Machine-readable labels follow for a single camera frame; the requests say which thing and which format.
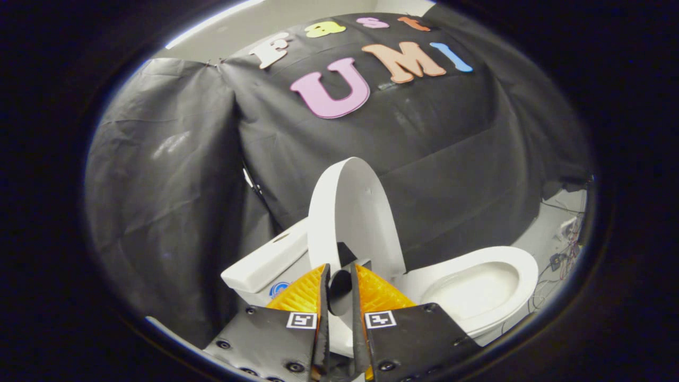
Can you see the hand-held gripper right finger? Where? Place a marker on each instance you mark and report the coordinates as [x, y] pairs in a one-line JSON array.
[[358, 329]]

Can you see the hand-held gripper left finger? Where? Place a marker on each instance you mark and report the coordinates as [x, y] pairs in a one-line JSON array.
[[323, 329]]

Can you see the white toilet lid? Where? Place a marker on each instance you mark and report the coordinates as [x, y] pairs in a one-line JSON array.
[[355, 212]]

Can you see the white toilet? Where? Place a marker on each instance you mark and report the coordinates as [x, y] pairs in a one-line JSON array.
[[477, 292]]

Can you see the black backdrop cloth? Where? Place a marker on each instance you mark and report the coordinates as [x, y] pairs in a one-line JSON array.
[[175, 185]]

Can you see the small black device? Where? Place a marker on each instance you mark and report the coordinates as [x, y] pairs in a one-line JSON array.
[[557, 260]]

